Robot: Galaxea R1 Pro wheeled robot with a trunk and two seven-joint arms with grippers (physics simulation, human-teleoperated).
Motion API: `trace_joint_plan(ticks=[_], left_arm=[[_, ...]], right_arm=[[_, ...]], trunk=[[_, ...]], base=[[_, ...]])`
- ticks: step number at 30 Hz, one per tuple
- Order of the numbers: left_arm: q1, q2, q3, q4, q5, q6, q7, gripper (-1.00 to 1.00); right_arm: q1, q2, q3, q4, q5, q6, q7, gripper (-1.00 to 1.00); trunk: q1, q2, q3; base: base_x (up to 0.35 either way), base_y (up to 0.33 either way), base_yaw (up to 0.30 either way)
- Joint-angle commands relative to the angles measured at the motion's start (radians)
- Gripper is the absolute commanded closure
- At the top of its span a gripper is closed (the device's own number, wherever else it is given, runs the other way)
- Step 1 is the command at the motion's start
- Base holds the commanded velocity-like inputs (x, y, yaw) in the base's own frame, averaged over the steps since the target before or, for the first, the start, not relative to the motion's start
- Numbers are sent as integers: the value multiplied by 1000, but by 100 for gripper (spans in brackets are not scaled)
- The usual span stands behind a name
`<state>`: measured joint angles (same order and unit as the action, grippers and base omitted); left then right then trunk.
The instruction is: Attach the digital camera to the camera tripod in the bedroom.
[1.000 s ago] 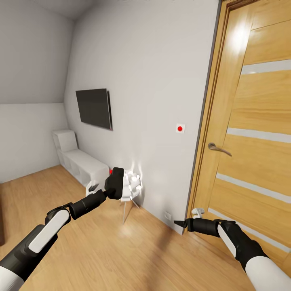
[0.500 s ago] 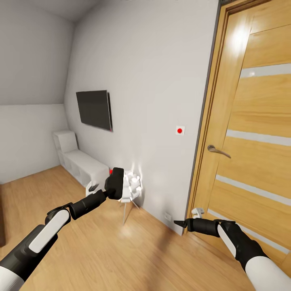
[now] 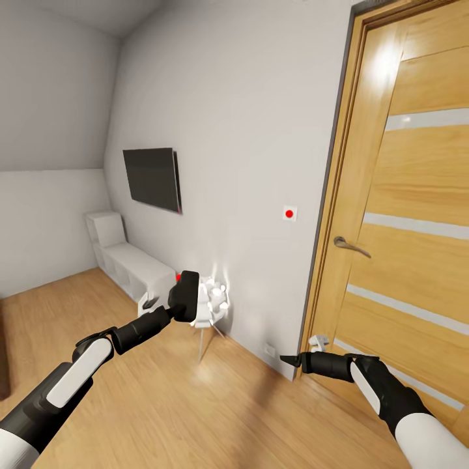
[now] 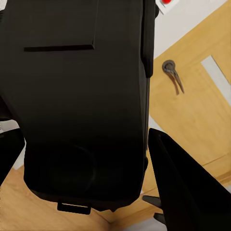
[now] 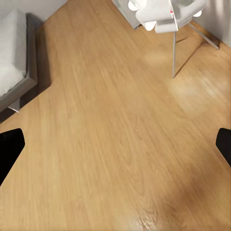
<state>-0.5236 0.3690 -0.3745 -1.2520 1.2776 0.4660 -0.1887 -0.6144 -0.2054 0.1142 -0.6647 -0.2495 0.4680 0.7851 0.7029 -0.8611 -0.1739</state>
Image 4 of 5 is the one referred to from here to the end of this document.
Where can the digital camera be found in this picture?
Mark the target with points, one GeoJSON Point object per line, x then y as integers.
{"type": "Point", "coordinates": [75, 76]}

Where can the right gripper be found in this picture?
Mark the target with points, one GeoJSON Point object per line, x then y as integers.
{"type": "Point", "coordinates": [156, 202]}

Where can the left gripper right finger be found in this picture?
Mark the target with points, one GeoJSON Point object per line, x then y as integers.
{"type": "Point", "coordinates": [192, 200]}

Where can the door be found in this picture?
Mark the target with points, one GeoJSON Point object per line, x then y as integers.
{"type": "Point", "coordinates": [190, 100]}

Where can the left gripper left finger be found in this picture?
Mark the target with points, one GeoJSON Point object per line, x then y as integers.
{"type": "Point", "coordinates": [12, 143]}

